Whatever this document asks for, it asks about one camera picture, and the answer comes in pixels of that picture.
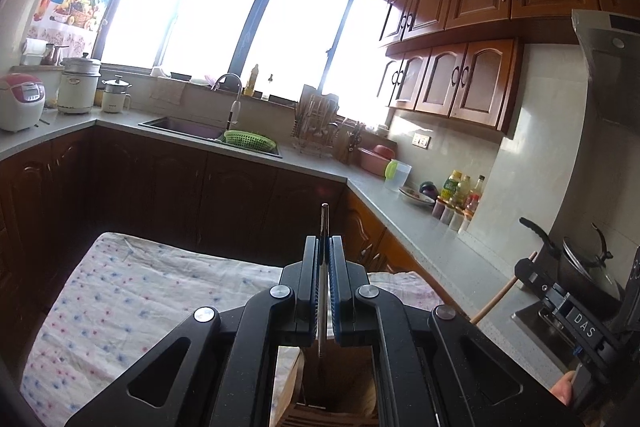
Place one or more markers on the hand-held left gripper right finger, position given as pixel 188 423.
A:
pixel 335 287

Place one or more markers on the wooden utensil holder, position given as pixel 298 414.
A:
pixel 345 387

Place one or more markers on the green plastic basket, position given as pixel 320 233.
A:
pixel 247 140

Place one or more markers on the white plate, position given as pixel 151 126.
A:
pixel 415 198

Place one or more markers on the clear cup with green lid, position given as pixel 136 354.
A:
pixel 400 177

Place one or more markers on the knife block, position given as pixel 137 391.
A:
pixel 347 144

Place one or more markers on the wooden upper cabinets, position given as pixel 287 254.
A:
pixel 480 72

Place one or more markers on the wooden lower cabinets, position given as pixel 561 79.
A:
pixel 150 187

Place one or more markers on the white dish cloth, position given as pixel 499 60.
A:
pixel 167 91

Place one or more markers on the yellow dish soap bottle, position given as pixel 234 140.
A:
pixel 254 82

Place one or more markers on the large kitchen window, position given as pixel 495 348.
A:
pixel 225 22

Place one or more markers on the steel range hood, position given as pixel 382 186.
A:
pixel 610 67

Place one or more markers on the pale oil bottle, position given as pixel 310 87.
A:
pixel 466 189

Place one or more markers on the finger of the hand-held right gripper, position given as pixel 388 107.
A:
pixel 532 279

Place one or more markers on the purple eggplant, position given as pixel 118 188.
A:
pixel 428 189

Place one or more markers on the chrome faucet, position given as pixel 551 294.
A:
pixel 234 104

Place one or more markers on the pink white rice cooker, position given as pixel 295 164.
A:
pixel 20 99

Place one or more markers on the gas stove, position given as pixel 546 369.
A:
pixel 545 332

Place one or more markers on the person's right hand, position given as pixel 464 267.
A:
pixel 564 389

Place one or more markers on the metal chopstick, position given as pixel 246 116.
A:
pixel 324 222

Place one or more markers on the yellow oil bottle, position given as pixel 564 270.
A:
pixel 451 189

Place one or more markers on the small white electric pot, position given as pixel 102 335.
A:
pixel 116 97

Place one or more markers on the wooden cabinets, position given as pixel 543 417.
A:
pixel 150 187
pixel 480 72

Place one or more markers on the long wooden chopstick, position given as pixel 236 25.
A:
pixel 495 299

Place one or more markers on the pink plastic basin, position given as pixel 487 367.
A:
pixel 375 159

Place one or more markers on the large white steamer pot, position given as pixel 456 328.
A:
pixel 77 87

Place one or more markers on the floral tablecloth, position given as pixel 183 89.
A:
pixel 125 297

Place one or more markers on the white wall outlet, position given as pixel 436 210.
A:
pixel 421 141

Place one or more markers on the black wok with glass lid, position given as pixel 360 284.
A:
pixel 580 267

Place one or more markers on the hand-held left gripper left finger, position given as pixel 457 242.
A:
pixel 311 277

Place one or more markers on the paper towel roll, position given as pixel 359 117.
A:
pixel 35 49

